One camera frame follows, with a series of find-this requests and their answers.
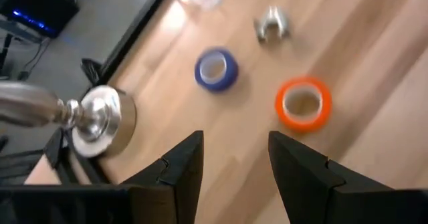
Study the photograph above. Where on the silver table lamp white shade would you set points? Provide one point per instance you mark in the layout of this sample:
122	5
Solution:
100	117

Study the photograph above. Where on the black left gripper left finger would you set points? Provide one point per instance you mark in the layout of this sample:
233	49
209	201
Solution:
174	190

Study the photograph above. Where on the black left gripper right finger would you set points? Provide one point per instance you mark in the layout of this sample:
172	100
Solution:
311	190

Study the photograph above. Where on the purple tape roll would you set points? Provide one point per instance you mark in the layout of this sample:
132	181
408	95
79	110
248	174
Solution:
230	78

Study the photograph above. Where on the orange tape roll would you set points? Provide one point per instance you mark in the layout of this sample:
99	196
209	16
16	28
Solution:
282	117

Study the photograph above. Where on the black box blue lights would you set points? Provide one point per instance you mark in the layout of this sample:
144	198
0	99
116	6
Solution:
40	6

